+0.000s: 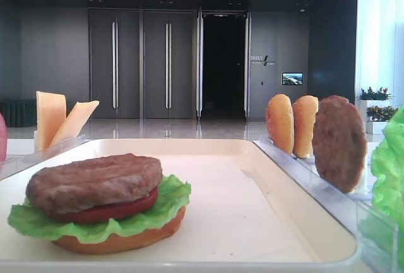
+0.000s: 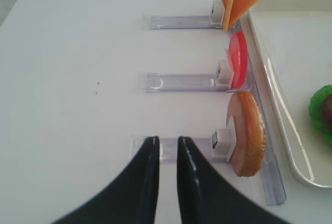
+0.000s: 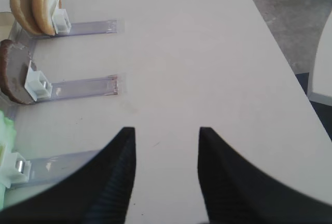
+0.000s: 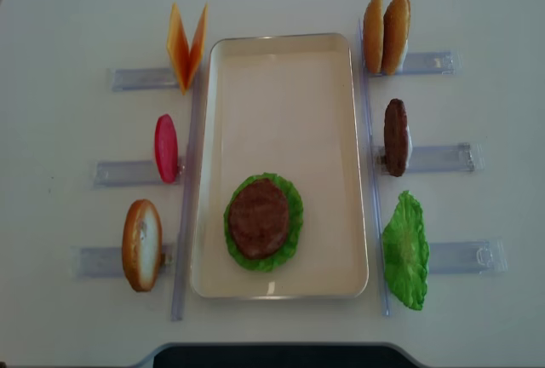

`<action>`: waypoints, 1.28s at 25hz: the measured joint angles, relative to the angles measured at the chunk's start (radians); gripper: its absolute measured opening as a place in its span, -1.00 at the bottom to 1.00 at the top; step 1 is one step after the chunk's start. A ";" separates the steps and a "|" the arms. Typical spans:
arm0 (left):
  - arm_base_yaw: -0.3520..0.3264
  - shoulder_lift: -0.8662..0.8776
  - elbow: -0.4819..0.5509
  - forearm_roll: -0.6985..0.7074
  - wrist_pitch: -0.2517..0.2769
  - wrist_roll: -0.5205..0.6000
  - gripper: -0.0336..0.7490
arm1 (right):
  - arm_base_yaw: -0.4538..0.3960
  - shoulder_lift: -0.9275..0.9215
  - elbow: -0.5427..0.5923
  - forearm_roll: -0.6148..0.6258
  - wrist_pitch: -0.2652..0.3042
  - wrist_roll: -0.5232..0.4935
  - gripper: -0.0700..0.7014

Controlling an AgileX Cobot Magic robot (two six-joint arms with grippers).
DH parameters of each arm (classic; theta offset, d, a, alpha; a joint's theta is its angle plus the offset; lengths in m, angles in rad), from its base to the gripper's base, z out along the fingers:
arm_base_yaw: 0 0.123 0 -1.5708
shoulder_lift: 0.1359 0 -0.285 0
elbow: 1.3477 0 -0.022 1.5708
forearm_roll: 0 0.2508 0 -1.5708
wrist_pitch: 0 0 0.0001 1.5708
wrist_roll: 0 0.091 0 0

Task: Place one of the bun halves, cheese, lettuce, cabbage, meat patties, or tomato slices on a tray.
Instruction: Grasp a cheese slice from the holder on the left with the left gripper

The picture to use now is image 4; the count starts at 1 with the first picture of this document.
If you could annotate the clear right bun holder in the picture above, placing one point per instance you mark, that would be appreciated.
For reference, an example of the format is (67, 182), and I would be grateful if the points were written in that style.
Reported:
(444, 62)

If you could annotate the clear right long rail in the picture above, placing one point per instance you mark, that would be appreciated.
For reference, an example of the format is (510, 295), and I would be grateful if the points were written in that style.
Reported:
(376, 214)

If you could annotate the clear left long rail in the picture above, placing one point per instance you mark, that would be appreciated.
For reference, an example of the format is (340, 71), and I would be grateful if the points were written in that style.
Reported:
(179, 289)

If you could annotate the clear lettuce holder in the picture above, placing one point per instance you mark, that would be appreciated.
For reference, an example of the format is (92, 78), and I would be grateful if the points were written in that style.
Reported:
(482, 256)

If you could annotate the sliced bread bun left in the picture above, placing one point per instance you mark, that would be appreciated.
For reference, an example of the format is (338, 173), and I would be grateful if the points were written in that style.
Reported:
(142, 245)

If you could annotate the bread bun far right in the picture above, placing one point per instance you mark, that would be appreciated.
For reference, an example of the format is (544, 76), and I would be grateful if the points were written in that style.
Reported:
(373, 34)

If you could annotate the clear cheese holder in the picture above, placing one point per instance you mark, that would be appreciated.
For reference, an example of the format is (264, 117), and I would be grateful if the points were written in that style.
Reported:
(142, 79)

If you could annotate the clear tomato holder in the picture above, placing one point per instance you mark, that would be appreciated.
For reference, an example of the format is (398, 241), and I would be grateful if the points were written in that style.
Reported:
(126, 174)

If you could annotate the standing green lettuce leaf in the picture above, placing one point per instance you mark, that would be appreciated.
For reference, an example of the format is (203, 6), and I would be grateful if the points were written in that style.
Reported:
(406, 252)

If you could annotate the brown meat patty on tray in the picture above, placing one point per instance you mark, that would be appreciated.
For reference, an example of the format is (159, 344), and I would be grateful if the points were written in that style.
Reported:
(258, 219)

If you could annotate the standing brown meat patty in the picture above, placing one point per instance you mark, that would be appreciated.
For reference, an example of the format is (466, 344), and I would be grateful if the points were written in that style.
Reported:
(396, 138)

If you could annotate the clear left bread holder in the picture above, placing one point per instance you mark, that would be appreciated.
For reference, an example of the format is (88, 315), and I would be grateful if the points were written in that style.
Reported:
(96, 263)

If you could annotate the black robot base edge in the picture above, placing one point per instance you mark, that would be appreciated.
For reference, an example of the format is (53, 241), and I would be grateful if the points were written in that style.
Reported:
(281, 356)

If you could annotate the cream rectangular metal tray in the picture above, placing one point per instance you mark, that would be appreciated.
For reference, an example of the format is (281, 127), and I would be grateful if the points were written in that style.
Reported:
(282, 106)

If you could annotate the orange cheese slice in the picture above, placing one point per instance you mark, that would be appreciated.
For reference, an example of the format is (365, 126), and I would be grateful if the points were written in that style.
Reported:
(177, 47)
(197, 50)

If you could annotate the red tomato slice standing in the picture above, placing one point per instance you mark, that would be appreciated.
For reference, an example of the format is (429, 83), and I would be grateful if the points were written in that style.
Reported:
(166, 149)

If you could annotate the green lettuce leaf on tray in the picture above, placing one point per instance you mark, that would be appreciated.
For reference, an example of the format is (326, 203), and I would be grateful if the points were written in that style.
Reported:
(288, 249)

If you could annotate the bread bun near right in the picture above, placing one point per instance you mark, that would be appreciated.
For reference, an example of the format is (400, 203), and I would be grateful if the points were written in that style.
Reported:
(396, 31)

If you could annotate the clear patty holder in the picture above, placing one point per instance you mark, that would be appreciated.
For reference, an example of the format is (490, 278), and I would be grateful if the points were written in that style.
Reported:
(460, 157)

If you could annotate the clear long rail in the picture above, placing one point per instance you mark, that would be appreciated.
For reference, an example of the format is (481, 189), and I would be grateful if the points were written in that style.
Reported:
(376, 214)
(179, 289)

